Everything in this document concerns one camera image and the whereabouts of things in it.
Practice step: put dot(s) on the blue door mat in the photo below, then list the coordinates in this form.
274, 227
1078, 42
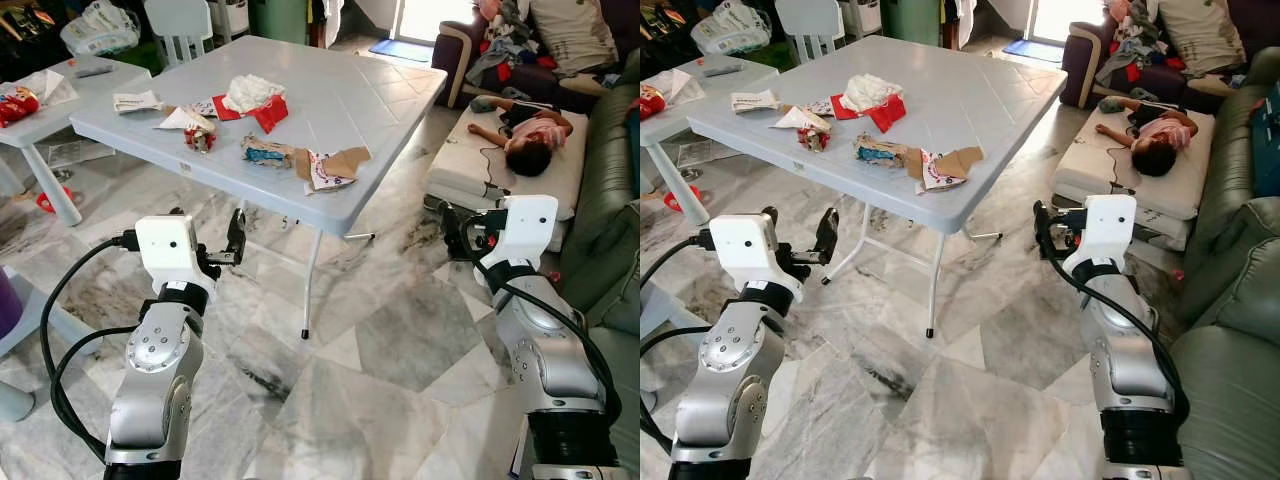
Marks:
400, 50
1032, 50

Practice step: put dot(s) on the pile of clothes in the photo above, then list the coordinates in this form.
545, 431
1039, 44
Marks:
500, 45
1128, 45

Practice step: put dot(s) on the red flat wrapper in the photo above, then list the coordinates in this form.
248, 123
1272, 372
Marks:
888, 115
270, 115

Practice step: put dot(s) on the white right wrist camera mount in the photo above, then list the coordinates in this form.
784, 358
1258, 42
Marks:
1108, 225
528, 228

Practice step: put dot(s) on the sleeping child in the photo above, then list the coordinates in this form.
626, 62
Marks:
1155, 140
530, 140

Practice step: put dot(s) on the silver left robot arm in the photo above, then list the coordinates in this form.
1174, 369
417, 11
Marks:
735, 390
155, 400

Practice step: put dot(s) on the white plastic chair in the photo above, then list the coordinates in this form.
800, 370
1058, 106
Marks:
810, 25
180, 25

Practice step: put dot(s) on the white paper sheet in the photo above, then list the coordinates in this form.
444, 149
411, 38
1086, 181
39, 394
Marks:
678, 86
50, 86

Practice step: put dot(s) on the brown blue snack packet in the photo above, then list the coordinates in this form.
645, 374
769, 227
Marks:
882, 151
266, 152

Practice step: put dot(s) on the beige cushion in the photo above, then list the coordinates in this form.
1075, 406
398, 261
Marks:
575, 35
1200, 35

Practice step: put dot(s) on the grey remote control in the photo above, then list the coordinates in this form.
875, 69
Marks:
95, 71
722, 70

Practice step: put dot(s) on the white printed plastic bag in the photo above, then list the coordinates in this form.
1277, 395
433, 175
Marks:
100, 28
730, 28

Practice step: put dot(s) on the red plastic bowl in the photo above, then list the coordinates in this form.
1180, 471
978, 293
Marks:
50, 202
675, 200

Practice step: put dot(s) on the white triangular paper scrap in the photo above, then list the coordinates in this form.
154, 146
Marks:
185, 120
802, 119

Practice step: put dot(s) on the folded white paper napkin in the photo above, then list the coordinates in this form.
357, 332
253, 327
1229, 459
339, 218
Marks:
137, 101
755, 101

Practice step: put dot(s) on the large grey folding table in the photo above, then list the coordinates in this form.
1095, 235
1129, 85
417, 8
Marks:
340, 110
960, 110

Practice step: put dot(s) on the dark blue cushion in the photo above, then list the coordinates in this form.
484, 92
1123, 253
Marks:
1266, 140

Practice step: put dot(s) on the brown cardboard piece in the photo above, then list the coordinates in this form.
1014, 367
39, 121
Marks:
355, 157
968, 158

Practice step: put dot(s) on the small light blue table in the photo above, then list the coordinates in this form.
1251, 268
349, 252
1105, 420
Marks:
700, 118
70, 118

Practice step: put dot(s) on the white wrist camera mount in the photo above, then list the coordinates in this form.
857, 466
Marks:
528, 228
742, 250
165, 250
1108, 225

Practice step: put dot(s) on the red plastic toy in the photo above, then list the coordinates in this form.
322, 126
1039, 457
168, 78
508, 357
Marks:
15, 105
650, 102

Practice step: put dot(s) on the crumpled white tissue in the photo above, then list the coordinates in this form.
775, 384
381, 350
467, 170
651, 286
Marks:
252, 92
870, 92

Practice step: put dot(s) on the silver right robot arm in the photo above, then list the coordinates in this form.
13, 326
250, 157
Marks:
545, 360
1125, 370

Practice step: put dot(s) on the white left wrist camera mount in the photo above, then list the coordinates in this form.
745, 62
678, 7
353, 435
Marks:
742, 250
165, 250

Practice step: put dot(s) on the purple armchair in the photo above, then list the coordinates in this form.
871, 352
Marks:
1080, 50
455, 50

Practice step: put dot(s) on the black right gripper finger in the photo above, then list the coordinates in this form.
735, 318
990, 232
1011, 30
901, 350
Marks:
453, 230
1044, 228

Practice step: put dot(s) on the white red printed paper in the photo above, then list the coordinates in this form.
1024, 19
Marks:
328, 172
940, 172

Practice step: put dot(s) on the white floor mattress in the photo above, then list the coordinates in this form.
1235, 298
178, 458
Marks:
1090, 175
465, 170

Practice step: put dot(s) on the green leather sofa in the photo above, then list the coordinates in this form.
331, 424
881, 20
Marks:
1230, 300
605, 200

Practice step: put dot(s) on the crumpled red white wrapper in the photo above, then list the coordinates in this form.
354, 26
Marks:
816, 139
200, 139

